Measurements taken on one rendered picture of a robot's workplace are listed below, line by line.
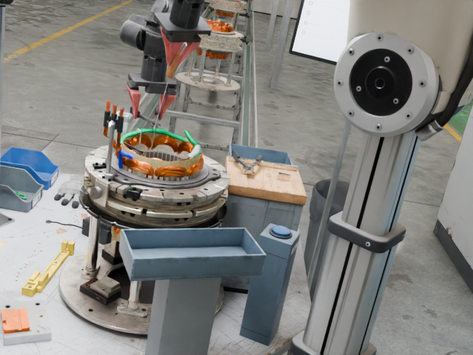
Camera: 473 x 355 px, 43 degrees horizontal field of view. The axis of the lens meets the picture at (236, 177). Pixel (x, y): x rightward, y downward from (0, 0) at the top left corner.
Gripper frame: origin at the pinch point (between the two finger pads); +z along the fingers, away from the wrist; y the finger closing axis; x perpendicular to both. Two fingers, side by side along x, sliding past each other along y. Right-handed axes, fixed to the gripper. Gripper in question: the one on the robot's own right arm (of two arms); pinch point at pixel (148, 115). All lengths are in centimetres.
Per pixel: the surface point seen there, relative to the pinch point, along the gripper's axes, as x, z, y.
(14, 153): -58, 37, 26
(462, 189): -124, 85, -238
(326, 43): -59, -9, -79
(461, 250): -99, 112, -228
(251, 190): 18.3, 10.3, -21.8
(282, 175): 13.3, 8.8, -31.8
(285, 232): 36.2, 10.6, -22.4
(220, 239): 38.1, 10.6, -7.1
